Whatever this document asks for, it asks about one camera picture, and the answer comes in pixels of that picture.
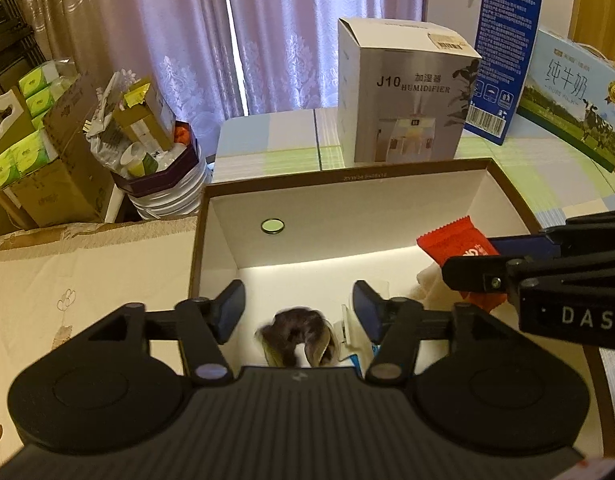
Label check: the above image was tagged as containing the purple patterned curtain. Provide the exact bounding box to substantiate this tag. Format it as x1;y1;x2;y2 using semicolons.
222;0;428;116
12;0;238;126

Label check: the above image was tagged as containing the white carved board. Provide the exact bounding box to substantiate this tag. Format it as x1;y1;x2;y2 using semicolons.
0;90;32;161

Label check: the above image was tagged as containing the checkered tablecloth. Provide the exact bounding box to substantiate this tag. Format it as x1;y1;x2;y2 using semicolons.
212;107;615;391

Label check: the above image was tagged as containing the white cloth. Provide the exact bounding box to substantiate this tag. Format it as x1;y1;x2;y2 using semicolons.
416;265;468;307

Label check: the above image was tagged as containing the stack of green tissue packs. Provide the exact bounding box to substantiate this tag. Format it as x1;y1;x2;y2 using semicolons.
0;60;78;191

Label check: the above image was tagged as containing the stack of white plates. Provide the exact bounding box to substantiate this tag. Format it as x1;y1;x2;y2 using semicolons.
128;157;209;222

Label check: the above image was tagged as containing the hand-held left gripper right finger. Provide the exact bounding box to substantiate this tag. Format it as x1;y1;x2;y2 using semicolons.
352;280;493;386

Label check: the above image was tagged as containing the white hair clip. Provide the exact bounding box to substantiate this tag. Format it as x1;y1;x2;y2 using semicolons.
337;302;383;347

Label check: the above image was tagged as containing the tall blue milk carton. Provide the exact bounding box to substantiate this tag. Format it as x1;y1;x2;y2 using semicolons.
462;0;543;147

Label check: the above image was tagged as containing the small yellow-green topped box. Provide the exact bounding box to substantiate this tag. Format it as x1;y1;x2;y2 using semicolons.
112;77;174;153

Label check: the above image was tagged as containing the red snack packet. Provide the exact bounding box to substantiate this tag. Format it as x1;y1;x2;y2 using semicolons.
416;216;508;313

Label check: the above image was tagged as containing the black metal rack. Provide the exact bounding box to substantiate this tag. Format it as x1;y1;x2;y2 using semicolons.
0;0;47;97

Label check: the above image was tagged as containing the white humidifier box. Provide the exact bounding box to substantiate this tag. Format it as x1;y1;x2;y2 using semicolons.
336;16;483;163

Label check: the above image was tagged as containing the wide milk carton with cow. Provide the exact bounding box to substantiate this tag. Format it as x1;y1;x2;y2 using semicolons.
516;29;615;173

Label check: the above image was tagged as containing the brown cardboard carton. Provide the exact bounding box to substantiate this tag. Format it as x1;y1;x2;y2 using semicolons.
8;72;119;228

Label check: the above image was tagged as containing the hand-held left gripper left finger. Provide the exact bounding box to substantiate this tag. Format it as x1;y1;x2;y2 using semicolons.
88;280;247;386

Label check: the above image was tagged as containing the dark hair scrunchie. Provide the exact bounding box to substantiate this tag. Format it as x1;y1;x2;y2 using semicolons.
258;307;341;368

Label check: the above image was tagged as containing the purple octagonal box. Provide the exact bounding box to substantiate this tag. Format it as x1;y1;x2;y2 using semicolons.
112;120;199;196

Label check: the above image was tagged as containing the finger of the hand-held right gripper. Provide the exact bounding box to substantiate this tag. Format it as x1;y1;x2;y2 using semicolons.
486;232;564;258
440;255;519;294

